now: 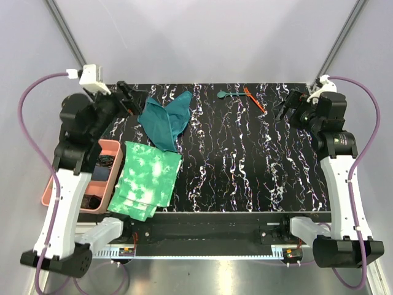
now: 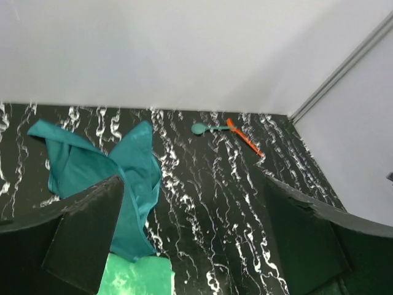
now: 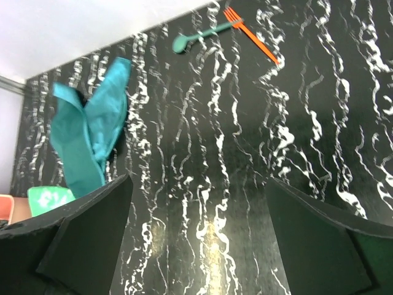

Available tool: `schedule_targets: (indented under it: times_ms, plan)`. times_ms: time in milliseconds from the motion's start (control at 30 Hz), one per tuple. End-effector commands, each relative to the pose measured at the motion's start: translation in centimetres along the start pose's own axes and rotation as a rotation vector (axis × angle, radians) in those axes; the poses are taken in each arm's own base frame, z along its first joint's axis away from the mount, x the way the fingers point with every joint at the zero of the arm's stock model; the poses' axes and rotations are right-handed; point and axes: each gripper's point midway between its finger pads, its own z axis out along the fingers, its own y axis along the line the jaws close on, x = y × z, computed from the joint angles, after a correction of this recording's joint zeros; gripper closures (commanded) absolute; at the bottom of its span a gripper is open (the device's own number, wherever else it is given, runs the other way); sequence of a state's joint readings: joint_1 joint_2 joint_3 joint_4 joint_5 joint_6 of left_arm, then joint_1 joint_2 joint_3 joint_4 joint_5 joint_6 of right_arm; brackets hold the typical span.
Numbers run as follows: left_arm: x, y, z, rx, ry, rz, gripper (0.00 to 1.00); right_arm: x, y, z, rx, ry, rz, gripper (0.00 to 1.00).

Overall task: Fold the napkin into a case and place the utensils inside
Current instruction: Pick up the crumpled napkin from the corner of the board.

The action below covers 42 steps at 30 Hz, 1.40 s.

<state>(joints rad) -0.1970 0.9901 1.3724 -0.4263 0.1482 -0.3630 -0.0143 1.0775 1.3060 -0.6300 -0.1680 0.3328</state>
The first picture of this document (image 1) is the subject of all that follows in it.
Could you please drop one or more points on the right aluminium frame post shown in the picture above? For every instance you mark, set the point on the right aluminium frame post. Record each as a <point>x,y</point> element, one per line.
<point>353,16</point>

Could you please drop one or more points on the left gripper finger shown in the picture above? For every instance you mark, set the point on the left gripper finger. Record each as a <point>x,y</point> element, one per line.
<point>130,93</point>
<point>134,107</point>

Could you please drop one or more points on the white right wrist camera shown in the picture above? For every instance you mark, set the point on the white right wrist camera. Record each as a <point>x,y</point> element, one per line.
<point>323,85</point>

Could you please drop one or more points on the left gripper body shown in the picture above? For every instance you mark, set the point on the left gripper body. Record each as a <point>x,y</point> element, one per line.
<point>110,107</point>

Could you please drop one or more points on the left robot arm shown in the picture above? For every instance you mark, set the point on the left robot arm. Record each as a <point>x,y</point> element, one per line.
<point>84,119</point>

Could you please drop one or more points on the green tie-dye cloth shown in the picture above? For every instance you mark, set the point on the green tie-dye cloth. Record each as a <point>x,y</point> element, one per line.
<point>146,181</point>

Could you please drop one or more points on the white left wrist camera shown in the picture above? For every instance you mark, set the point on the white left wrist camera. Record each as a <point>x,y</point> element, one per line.
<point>90,78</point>

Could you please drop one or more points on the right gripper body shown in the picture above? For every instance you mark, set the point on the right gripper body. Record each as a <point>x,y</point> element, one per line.
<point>304,111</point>

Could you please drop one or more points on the teal plastic spoon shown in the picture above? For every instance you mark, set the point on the teal plastic spoon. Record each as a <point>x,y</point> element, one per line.
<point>223,94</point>

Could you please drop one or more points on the black marble pattern mat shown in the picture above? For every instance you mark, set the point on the black marble pattern mat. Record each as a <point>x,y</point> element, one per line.
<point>235,158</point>

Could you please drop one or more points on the brown patterned rolled cloth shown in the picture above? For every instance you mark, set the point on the brown patterned rolled cloth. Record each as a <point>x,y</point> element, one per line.
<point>90,202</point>

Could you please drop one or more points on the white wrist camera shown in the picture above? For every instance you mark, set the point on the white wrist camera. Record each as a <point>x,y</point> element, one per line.
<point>90,78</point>
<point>323,85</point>

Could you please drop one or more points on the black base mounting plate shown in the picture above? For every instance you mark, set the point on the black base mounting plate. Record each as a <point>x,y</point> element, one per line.
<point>251,228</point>

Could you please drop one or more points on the orange plastic fork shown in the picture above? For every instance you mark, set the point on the orange plastic fork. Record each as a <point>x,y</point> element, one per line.
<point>248,93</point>

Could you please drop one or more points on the left aluminium frame post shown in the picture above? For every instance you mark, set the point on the left aluminium frame post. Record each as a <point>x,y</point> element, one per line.
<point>65,31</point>

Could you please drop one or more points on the aluminium frame post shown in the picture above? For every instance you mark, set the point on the aluminium frame post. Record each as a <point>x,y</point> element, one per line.
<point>65,31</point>
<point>353,16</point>

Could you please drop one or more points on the aluminium front rail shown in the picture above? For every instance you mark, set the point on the aluminium front rail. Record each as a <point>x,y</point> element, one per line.
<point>197,250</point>

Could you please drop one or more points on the dark blue rolled cloth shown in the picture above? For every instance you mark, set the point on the dark blue rolled cloth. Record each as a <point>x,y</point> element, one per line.
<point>101,173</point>

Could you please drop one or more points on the pink compartment tray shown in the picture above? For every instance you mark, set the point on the pink compartment tray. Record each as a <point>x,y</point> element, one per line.
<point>106,181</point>

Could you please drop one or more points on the teal satin napkin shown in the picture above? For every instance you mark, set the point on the teal satin napkin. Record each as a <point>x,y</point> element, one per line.
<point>163,124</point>

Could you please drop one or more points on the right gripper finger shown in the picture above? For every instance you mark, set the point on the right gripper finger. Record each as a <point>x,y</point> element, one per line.
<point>282,106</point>
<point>280,114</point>

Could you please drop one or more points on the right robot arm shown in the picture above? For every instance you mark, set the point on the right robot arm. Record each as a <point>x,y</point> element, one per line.
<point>349,243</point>

